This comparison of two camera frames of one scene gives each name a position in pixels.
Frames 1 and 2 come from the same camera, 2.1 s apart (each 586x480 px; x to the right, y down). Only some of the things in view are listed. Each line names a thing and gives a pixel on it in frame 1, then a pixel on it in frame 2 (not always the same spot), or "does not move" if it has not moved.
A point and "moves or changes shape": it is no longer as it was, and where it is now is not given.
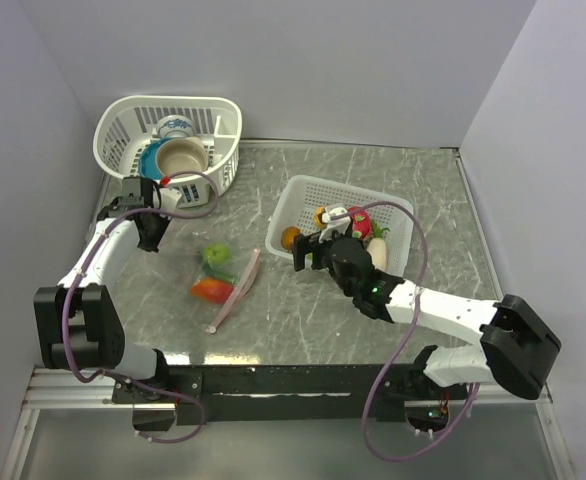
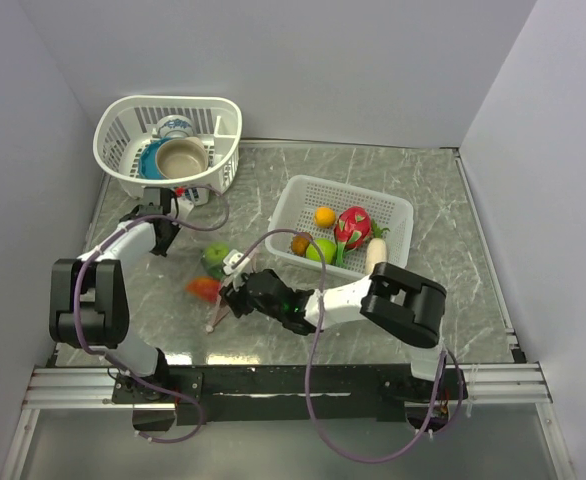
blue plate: x=147 y=159 does not move
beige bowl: x=181 y=154 does not move
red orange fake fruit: x=211 y=291 does not move
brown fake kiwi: x=288 y=234 moves or changes shape
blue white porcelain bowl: x=174 y=126 does not move
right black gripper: x=310 y=244 -> x=234 y=296
